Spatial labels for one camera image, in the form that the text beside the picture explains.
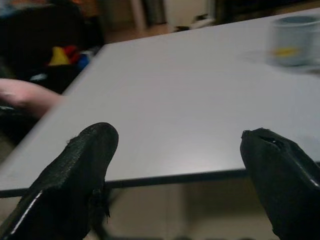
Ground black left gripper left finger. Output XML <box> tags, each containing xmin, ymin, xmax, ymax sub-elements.
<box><xmin>0</xmin><ymin>122</ymin><xmax>119</xmax><ymax>240</ymax></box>

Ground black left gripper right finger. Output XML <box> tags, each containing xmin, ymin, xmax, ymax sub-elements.
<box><xmin>240</xmin><ymin>127</ymin><xmax>320</xmax><ymax>240</ymax></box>

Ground blue toy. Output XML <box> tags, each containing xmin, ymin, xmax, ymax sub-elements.
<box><xmin>76</xmin><ymin>51</ymin><xmax>93</xmax><ymax>71</ymax></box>

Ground white mug with yellow print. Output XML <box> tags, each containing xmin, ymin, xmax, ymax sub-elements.
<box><xmin>265</xmin><ymin>15</ymin><xmax>320</xmax><ymax>68</ymax></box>

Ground black chair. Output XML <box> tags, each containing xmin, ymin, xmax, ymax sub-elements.
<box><xmin>0</xmin><ymin>3</ymin><xmax>106</xmax><ymax>83</ymax></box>

